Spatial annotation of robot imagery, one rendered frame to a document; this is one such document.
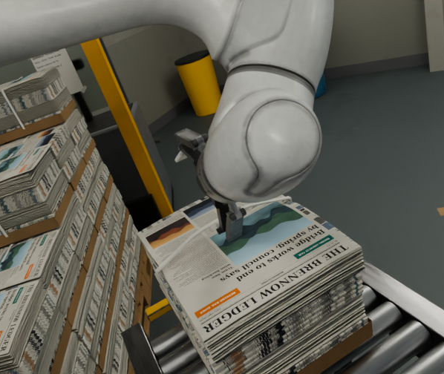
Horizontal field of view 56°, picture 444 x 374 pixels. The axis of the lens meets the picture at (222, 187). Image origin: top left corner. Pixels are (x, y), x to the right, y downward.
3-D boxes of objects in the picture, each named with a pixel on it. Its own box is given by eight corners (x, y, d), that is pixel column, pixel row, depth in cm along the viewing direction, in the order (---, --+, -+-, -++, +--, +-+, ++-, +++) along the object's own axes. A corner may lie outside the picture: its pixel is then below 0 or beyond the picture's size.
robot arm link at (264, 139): (269, 216, 52) (292, 118, 54) (331, 205, 37) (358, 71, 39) (186, 193, 50) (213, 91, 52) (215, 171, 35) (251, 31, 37)
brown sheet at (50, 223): (-38, 260, 153) (-45, 251, 151) (-10, 221, 178) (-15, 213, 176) (60, 226, 152) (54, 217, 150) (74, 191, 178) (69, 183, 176)
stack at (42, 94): (89, 311, 243) (-39, 104, 186) (97, 278, 270) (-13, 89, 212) (152, 290, 242) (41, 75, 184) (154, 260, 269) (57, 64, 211)
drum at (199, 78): (205, 105, 545) (187, 53, 514) (233, 101, 519) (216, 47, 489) (186, 119, 515) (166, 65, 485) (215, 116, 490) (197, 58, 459)
